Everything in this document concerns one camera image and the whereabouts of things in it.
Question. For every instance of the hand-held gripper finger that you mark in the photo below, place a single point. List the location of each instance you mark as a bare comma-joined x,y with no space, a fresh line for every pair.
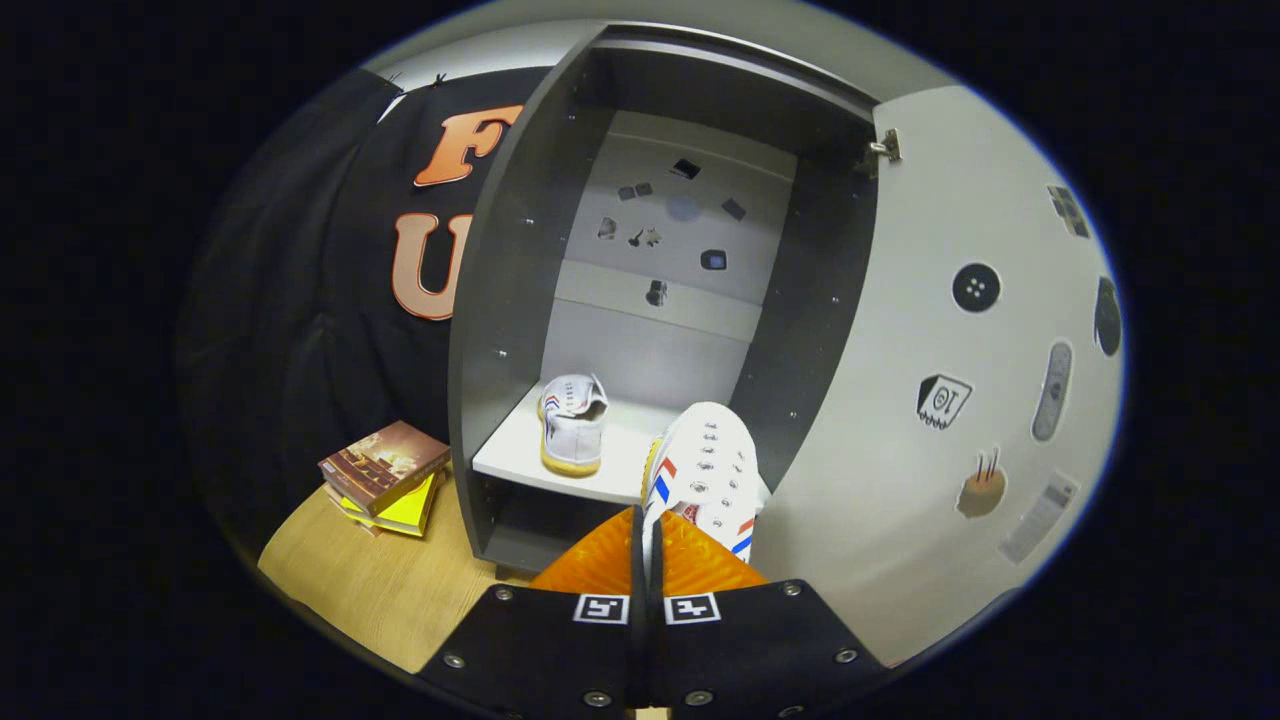
657,645
637,640

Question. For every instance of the white shoe with striped sides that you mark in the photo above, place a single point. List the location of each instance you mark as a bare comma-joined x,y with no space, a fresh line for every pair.
705,450

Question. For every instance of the plain white shoe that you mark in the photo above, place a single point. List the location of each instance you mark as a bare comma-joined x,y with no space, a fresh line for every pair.
575,430

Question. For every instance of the beige shoe cabinet door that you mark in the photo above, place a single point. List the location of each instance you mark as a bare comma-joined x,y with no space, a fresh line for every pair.
880,500

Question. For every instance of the grey shoe cabinet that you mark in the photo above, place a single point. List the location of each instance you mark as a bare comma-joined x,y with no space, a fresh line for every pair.
500,300

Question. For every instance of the white cabinet shelf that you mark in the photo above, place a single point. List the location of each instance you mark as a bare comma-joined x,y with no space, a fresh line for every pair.
625,460

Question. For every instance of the metal door hinge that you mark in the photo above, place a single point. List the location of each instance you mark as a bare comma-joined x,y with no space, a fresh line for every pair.
888,147

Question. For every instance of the yellow book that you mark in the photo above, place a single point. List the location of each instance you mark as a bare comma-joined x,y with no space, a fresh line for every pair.
410,512

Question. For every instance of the brown book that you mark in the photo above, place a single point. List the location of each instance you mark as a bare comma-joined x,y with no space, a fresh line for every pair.
380,465

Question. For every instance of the thin pale book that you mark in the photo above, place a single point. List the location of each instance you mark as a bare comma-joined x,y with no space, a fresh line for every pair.
350,512

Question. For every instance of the black backdrop cloth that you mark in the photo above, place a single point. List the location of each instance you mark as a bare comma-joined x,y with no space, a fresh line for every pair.
280,300

